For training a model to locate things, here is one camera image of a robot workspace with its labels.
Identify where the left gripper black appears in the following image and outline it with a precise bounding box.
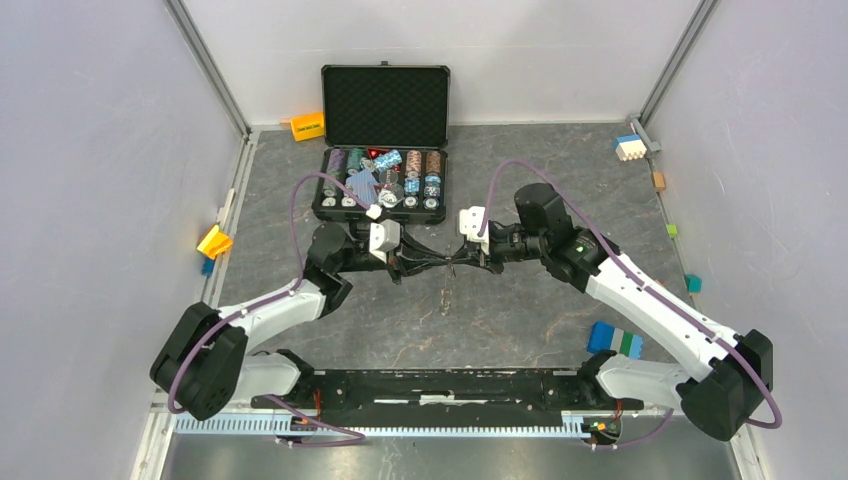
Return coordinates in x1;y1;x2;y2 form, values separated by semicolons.
335;226;447;284

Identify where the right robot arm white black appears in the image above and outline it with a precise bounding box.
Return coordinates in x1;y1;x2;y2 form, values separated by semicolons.
458;183;775;441

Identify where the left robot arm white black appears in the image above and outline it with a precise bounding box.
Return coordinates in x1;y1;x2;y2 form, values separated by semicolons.
150;220;449;420

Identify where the blue playing card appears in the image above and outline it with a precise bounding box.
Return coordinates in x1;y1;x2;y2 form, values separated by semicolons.
346;170;380;205

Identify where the black poker chip case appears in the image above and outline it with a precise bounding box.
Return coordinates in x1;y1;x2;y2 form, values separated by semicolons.
312;64;451;225

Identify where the blue green toy brick stack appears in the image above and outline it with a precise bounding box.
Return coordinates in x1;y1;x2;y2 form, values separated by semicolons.
586;321;644;359

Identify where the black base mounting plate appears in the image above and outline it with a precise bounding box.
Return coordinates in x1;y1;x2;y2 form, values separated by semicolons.
282;368;644;428

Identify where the blue white toy brick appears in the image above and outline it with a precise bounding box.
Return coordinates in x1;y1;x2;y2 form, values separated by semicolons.
615;134;648;162

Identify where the orange wooden cube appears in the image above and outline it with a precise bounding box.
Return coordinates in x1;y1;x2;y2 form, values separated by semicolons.
652;171;666;193

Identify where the yellow box at back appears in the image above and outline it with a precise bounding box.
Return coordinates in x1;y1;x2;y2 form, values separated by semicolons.
289;112;326;142

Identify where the teal small cube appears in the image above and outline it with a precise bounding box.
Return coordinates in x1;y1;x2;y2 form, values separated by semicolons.
684;273;702;294

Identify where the yellow orange block left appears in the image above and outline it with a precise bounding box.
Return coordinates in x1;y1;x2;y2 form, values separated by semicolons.
196;224;233;260

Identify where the small blue block left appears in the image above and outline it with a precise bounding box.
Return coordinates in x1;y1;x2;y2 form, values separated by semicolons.
201;258;215;278

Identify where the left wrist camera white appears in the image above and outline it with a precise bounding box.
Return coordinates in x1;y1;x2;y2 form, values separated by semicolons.
365;204;401;263

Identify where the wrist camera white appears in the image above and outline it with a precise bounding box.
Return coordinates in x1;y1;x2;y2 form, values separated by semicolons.
458;206;490;256
365;204;401;263

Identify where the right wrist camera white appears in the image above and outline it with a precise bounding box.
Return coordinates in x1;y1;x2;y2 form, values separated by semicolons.
458;206;490;256

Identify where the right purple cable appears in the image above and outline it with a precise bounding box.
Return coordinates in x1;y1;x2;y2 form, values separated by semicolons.
478;158;784;452

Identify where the purple cable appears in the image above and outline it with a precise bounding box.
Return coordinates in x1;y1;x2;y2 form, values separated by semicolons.
478;158;784;452
166;172;379;450

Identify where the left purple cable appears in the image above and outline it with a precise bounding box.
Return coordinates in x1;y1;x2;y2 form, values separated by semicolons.
166;172;379;450

